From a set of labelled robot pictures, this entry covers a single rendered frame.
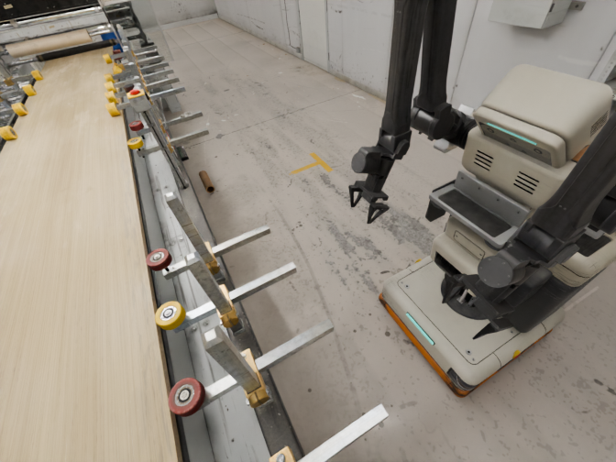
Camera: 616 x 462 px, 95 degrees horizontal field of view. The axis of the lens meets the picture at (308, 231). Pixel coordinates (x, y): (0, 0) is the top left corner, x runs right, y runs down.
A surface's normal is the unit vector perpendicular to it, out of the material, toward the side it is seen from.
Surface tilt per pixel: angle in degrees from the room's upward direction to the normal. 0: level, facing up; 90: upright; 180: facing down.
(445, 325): 0
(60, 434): 0
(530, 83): 42
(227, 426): 0
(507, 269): 62
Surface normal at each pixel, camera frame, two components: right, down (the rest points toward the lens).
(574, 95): -0.67, -0.22
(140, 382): -0.10, -0.68
